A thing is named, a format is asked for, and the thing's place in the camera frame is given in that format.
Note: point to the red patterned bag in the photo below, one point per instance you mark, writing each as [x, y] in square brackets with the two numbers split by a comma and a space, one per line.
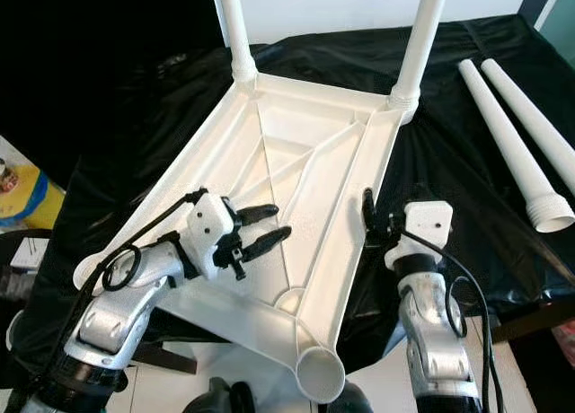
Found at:
[564, 350]

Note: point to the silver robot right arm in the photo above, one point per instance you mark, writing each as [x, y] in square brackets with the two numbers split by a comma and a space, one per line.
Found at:
[436, 341]

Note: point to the grey robot right leg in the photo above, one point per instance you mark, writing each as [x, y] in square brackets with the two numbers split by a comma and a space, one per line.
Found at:
[355, 402]

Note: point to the black plastic table cover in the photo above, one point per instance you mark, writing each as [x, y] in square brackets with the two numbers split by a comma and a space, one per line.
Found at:
[485, 251]

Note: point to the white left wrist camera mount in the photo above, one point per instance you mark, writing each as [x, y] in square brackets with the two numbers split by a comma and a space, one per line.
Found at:
[214, 229]

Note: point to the white plastic table leg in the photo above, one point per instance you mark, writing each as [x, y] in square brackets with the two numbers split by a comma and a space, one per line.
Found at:
[422, 36]
[514, 144]
[236, 27]
[535, 117]

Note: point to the brown wooden table beam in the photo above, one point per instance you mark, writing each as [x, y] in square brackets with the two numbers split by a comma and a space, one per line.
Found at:
[171, 359]
[539, 321]

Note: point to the yellow and blue box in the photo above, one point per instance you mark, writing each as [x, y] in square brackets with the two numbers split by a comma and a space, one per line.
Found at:
[45, 206]

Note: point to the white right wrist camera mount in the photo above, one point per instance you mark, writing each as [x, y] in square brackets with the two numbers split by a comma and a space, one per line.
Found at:
[429, 220]

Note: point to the grey robot left leg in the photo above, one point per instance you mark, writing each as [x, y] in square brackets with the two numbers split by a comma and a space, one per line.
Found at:
[216, 399]

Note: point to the small white box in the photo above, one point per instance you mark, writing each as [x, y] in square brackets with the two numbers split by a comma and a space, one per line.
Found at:
[29, 253]

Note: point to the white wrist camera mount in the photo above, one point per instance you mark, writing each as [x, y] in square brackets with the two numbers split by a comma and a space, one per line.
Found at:
[429, 220]
[214, 229]

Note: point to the grey robot leg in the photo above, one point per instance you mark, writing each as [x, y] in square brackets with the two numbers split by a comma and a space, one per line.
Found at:
[355, 402]
[216, 399]

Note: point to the black equipment bag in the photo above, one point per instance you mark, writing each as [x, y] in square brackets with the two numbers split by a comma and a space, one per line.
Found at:
[4, 278]

